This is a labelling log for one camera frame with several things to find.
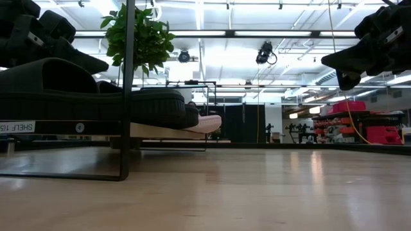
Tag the pink rubber slide sandal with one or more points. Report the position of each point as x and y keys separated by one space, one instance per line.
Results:
x=207 y=123

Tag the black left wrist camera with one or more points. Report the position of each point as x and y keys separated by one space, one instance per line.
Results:
x=57 y=25

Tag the white shelf label sticker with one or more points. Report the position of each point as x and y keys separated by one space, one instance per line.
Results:
x=16 y=127

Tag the black ceiling light rail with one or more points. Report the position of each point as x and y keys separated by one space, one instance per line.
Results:
x=229 y=33

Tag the light wooden shelf board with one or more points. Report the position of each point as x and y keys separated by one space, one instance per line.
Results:
x=160 y=132

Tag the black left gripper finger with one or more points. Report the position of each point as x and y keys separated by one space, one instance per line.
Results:
x=83 y=59

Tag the black partition panel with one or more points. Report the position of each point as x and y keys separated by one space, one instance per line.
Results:
x=244 y=125

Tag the green leafy potted tree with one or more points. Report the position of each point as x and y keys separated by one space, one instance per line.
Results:
x=147 y=38

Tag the black background robot rig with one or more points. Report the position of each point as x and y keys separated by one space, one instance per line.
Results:
x=298 y=128

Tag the black ceiling spotlight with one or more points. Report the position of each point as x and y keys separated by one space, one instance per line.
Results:
x=264 y=53
x=184 y=56

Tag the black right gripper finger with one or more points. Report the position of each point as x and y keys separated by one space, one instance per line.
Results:
x=348 y=80
x=350 y=59

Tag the black storage rack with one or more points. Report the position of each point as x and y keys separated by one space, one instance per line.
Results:
x=353 y=114

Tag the black metal shelf frame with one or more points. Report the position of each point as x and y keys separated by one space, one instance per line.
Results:
x=126 y=144

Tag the red storage bin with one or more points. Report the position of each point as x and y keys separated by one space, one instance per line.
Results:
x=385 y=134
x=350 y=106

